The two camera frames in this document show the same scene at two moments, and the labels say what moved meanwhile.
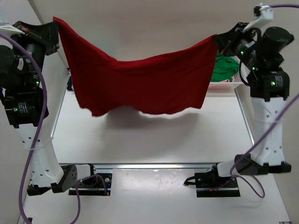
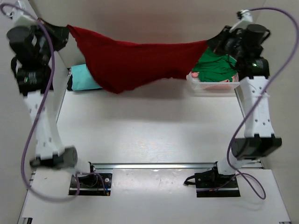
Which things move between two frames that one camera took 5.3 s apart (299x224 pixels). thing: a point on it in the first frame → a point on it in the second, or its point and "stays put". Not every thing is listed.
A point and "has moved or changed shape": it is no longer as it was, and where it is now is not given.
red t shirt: x=182 y=81 has moved or changed shape
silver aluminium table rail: x=150 y=166 stays put
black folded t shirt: x=69 y=84 stays put
